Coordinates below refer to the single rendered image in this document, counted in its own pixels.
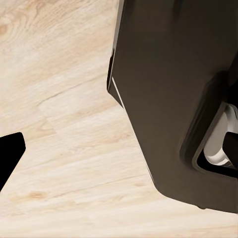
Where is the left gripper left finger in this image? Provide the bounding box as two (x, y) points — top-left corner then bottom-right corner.
(0, 132), (26, 192)

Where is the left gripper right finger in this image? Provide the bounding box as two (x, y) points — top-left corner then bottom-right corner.
(222, 131), (238, 171)

